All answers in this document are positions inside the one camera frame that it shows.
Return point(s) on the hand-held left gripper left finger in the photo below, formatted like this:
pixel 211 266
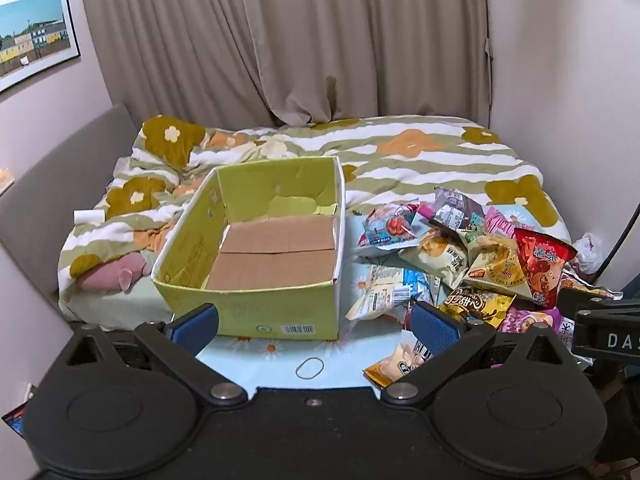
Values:
pixel 192 330

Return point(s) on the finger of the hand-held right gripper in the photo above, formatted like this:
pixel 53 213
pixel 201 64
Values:
pixel 582 300

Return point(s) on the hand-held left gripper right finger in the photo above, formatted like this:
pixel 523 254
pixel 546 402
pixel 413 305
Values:
pixel 434 330

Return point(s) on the brown snack packet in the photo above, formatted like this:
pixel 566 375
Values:
pixel 475 307

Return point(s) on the red snack packet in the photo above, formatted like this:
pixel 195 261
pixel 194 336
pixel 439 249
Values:
pixel 542 265

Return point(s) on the purple snack packet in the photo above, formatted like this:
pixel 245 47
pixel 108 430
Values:
pixel 532 320

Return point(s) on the cream bear-print snack packet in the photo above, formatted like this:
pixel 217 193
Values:
pixel 440 257

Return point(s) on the yellow-green cardboard box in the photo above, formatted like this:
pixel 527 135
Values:
pixel 280 317

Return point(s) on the pile of assorted snack bags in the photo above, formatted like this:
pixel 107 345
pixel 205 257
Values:
pixel 385 230

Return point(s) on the white plastic bag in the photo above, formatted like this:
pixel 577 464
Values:
pixel 587 250

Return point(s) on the pale green bed sheet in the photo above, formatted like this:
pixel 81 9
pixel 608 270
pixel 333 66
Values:
pixel 115 305

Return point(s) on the pink plush toy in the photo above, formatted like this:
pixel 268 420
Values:
pixel 107 275

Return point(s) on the rubber band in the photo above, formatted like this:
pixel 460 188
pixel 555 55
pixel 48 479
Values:
pixel 296 370

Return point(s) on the white paper roll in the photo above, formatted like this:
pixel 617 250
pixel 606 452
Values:
pixel 89 216

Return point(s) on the floral striped duvet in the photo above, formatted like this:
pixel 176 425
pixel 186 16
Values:
pixel 400 170

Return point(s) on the colourful printed booklet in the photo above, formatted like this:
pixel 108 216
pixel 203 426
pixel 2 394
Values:
pixel 15 422

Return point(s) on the grey upholstered headboard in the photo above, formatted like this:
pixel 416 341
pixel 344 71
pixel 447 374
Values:
pixel 50 170

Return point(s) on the beige curtain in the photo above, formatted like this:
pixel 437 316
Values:
pixel 200 35

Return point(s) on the framed wall picture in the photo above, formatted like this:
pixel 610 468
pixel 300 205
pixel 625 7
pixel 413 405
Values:
pixel 35 35

